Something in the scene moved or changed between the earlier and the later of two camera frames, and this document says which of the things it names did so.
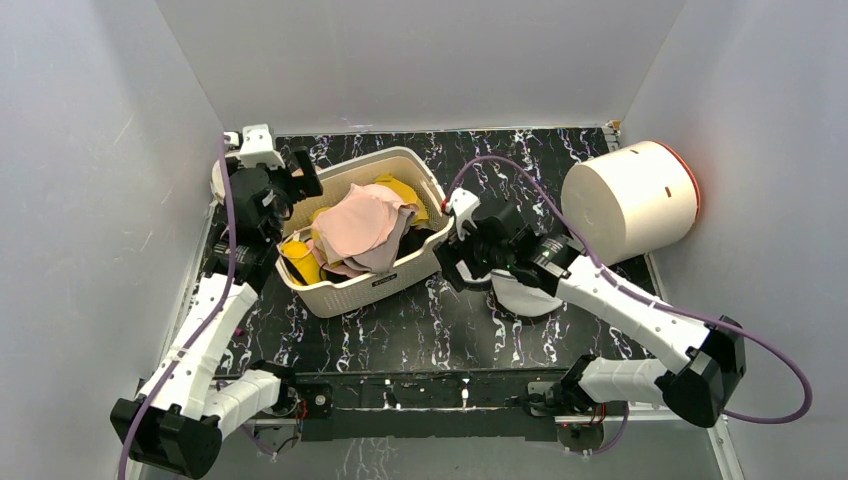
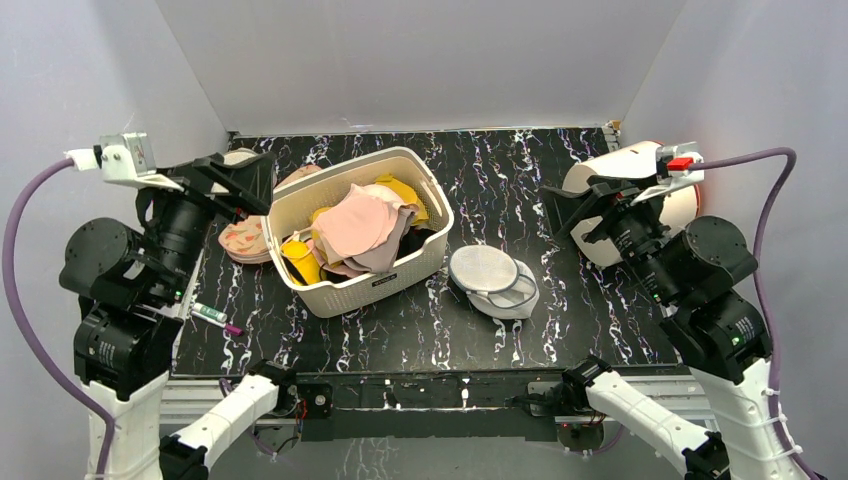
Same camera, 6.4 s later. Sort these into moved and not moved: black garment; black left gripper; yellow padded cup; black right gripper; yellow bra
Moved: black right gripper; black left gripper
Not moved: yellow padded cup; black garment; yellow bra
